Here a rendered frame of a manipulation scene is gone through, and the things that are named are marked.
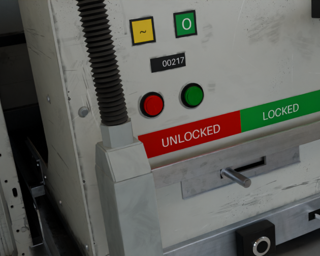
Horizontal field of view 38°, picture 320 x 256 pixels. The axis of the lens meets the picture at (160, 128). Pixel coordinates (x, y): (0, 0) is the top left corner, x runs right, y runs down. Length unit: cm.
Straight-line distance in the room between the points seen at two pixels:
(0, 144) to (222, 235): 41
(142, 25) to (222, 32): 12
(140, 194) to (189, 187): 17
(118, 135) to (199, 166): 16
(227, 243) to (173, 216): 10
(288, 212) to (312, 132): 14
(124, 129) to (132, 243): 13
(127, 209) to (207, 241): 23
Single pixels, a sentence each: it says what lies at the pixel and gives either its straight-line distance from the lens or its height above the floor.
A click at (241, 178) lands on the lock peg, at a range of 65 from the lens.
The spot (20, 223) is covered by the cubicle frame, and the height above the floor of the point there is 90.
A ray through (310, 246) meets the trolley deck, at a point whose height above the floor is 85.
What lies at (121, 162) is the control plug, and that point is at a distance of 49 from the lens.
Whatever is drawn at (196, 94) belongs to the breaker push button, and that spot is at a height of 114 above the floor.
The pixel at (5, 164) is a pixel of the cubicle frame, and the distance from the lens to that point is 85.
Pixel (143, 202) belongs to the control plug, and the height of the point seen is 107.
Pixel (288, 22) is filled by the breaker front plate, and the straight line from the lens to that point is 70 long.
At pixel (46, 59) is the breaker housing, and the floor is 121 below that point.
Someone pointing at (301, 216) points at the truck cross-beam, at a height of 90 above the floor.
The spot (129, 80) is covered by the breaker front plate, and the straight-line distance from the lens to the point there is 58.
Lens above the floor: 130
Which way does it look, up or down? 18 degrees down
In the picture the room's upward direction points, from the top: 7 degrees counter-clockwise
